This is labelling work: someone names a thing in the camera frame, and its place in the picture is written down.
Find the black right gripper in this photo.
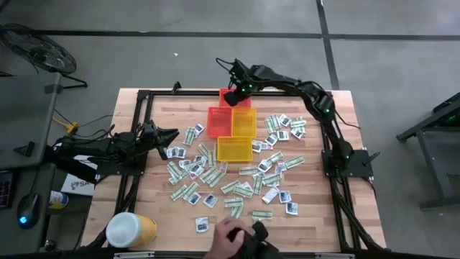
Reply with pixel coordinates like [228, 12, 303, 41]
[224, 70, 260, 108]

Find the orange plastic basket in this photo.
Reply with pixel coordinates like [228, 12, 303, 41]
[207, 106, 234, 140]
[218, 87, 252, 109]

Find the yellow power plug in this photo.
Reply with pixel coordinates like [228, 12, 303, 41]
[53, 117, 80, 136]

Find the white cardboard box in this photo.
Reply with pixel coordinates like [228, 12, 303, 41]
[60, 155, 98, 197]

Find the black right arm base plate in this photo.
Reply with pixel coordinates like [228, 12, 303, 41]
[321, 148, 381, 178]

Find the yellow canister white lid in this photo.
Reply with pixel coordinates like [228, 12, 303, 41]
[105, 212, 158, 249]

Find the person's hand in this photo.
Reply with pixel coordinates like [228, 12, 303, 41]
[203, 217, 254, 259]

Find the black aluminium table frame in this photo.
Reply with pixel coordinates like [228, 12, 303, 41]
[86, 88, 387, 253]

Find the black computer mouse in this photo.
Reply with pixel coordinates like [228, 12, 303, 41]
[16, 193, 41, 230]

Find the yellow plastic basket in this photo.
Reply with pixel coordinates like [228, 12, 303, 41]
[216, 135, 254, 163]
[231, 106, 258, 139]

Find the grey desk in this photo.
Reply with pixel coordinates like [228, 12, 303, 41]
[0, 71, 62, 255]

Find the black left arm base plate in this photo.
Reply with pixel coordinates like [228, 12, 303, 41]
[95, 154, 149, 177]

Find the grey metal stand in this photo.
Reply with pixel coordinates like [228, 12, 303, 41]
[395, 91, 460, 210]

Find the black floor fan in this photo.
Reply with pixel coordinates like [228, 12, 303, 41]
[0, 22, 89, 90]

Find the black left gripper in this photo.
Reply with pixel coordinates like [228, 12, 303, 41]
[134, 119, 180, 162]

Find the black desk bracket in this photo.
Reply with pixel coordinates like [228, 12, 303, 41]
[13, 140, 37, 158]

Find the black keyboard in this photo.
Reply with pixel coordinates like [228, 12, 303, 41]
[0, 171, 14, 210]

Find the plain white packet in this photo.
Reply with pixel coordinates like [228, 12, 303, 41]
[261, 186, 280, 205]

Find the blue yellow can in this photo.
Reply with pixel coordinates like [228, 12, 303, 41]
[48, 190, 70, 210]

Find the silver metal bar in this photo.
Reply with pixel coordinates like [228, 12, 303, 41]
[315, 253, 355, 259]
[114, 251, 155, 259]

